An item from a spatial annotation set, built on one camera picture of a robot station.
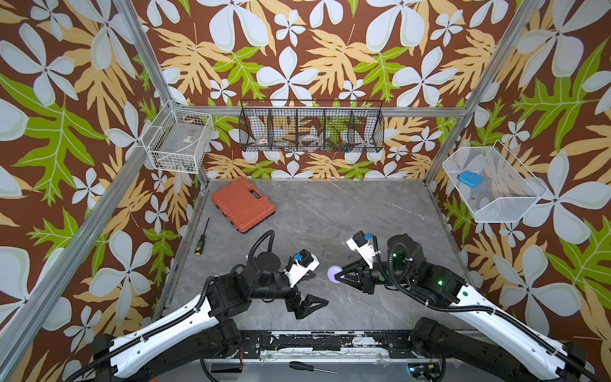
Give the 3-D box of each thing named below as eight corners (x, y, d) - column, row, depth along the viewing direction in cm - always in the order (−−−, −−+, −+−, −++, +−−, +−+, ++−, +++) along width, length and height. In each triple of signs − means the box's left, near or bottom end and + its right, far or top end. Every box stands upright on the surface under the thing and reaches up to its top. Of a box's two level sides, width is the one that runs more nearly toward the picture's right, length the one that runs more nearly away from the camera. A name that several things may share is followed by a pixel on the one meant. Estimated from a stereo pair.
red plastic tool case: (241, 236, 101) (239, 230, 97) (212, 202, 113) (209, 195, 109) (278, 211, 110) (277, 205, 106) (248, 182, 122) (246, 175, 118)
